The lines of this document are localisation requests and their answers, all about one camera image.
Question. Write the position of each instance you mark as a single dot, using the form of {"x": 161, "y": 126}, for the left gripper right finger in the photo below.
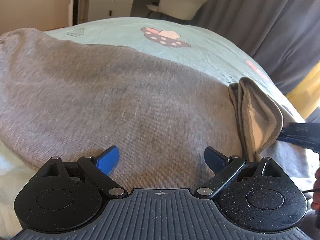
{"x": 225, "y": 169}

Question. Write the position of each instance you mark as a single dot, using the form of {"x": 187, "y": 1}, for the grey knit pants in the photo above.
{"x": 65, "y": 99}

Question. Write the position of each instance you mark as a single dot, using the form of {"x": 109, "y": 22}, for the yellow curtain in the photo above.
{"x": 305, "y": 96}

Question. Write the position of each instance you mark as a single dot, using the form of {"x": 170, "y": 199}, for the white bedside cabinet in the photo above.
{"x": 102, "y": 9}

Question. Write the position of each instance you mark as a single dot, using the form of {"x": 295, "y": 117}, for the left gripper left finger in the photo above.
{"x": 98, "y": 168}

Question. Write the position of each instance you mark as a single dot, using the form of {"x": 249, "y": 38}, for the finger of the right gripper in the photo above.
{"x": 305, "y": 135}

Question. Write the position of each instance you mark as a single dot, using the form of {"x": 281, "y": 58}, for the grey curtain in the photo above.
{"x": 282, "y": 36}

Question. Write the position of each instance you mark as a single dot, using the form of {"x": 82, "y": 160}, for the person's right hand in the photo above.
{"x": 315, "y": 205}

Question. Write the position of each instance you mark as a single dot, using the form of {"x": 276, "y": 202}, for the mint patterned bed sheet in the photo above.
{"x": 191, "y": 46}

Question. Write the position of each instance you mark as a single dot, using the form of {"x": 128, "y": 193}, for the white shell-back chair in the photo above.
{"x": 184, "y": 10}

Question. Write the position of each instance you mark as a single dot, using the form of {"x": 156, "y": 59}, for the white tall panel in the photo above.
{"x": 73, "y": 12}

